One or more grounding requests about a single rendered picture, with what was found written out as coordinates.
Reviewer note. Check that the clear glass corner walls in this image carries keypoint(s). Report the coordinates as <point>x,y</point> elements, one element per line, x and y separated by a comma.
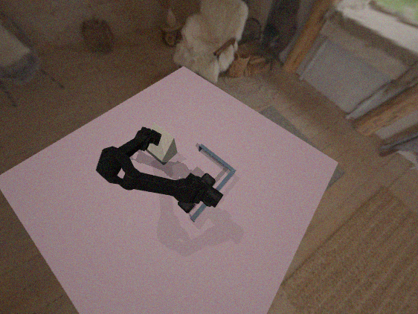
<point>215,162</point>

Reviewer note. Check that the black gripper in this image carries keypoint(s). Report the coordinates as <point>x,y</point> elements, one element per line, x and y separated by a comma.
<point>209,181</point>

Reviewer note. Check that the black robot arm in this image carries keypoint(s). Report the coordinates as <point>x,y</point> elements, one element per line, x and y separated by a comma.
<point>190,190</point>

